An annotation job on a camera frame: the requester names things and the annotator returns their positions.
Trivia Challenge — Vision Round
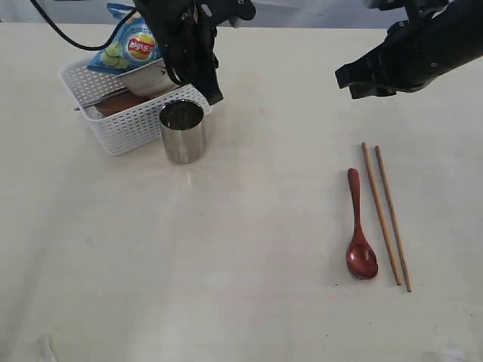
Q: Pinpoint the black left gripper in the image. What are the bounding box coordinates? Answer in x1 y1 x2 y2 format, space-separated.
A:
143 7 223 106

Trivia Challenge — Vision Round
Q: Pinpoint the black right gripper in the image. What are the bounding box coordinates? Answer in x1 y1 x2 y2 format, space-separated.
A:
335 18 482 100

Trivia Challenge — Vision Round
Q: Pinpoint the stainless steel cup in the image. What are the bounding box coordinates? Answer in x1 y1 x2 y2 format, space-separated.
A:
159 100 207 164

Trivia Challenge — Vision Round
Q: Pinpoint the light wooden chopstick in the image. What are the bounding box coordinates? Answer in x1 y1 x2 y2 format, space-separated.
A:
361 142 402 286

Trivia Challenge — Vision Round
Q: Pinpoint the brown wooden chopstick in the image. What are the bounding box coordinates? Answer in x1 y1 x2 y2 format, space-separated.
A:
375 146 412 293

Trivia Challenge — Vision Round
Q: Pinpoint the dark wooden spoon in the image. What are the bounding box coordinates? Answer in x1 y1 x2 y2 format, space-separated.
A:
346 168 378 280

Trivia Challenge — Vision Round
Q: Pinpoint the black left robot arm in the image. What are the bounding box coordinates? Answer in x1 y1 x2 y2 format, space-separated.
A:
134 0 256 106

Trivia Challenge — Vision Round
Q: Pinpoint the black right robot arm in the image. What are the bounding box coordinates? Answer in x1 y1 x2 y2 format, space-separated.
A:
335 0 482 100

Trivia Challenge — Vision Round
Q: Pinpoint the speckled ceramic floral bowl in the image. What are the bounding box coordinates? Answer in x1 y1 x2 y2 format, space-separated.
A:
116 58 178 98

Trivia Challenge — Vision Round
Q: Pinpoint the blue Lays chip bag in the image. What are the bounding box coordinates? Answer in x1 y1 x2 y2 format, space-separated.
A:
87 3 162 75

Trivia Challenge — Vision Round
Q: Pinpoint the white plastic woven basket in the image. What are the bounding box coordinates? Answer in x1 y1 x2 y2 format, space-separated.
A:
58 59 213 156

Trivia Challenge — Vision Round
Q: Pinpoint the silver knife in basket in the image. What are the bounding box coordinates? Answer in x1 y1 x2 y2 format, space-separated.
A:
73 87 129 112

